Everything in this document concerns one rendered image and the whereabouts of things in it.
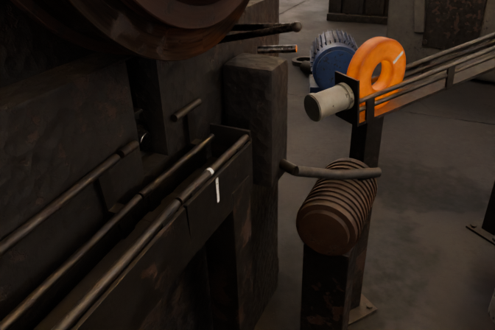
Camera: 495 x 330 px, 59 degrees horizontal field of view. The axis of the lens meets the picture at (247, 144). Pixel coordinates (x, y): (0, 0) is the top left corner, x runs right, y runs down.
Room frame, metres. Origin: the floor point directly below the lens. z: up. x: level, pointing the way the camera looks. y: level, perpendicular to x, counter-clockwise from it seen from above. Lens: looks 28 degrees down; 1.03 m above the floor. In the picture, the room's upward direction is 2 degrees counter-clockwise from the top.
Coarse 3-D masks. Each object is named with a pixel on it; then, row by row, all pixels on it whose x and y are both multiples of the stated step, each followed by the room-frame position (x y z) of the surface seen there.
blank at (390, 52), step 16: (368, 48) 0.89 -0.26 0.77; (384, 48) 0.90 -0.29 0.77; (400, 48) 0.93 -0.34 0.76; (352, 64) 0.89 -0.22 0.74; (368, 64) 0.88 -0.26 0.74; (384, 64) 0.94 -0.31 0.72; (400, 64) 0.94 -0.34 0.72; (368, 80) 0.88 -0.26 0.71; (384, 80) 0.93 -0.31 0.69; (400, 80) 0.94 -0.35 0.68
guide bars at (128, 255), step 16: (240, 144) 0.60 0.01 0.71; (224, 160) 0.55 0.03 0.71; (208, 176) 0.51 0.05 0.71; (192, 192) 0.48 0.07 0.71; (176, 208) 0.44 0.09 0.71; (160, 224) 0.41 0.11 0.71; (144, 240) 0.39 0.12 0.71; (128, 256) 0.36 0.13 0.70; (112, 272) 0.34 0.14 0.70; (96, 288) 0.32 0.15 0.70; (80, 304) 0.30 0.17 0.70; (64, 320) 0.29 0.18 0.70
